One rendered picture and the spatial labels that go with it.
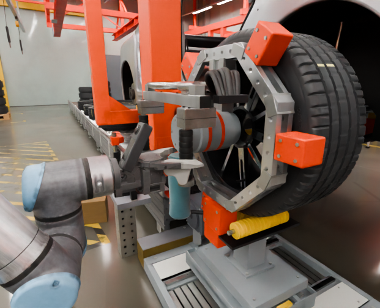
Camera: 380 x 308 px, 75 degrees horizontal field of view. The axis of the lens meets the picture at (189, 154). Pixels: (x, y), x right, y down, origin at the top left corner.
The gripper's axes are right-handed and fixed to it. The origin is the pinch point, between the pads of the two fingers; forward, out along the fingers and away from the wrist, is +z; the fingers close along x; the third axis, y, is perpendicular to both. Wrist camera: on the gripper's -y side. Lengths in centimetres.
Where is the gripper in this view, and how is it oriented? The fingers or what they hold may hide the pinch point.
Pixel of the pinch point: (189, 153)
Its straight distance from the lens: 64.7
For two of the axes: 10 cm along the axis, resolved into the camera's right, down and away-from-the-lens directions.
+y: 0.0, 9.6, 2.7
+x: 4.7, 2.4, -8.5
